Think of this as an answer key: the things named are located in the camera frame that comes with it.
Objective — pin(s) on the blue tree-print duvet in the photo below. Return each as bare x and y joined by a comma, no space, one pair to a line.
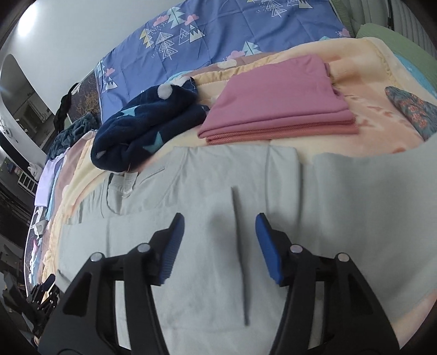
196,34

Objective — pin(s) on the floral blue folded garment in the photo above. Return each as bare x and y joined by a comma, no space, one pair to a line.
420,113

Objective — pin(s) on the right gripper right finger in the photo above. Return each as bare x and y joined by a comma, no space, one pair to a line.
330,307

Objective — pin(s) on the grey white curtain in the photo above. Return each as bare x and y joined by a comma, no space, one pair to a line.
409,18

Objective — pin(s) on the turquoise quilted bedspread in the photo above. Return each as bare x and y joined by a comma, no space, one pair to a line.
417,74

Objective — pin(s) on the navy star fleece garment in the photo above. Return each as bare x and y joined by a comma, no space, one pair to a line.
145,124

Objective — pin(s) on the dark patterned pillow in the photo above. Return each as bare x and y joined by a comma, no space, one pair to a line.
85,99

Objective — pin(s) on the peach fleece blanket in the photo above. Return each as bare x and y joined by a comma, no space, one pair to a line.
359,68

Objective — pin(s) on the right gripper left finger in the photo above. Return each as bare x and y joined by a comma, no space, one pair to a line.
84,322

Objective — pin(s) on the green pillow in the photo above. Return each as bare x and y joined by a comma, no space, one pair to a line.
401,46

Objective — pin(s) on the light grey t-shirt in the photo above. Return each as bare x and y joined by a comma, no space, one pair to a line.
219,298

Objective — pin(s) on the folded pink garment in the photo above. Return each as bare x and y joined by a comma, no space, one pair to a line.
292,98

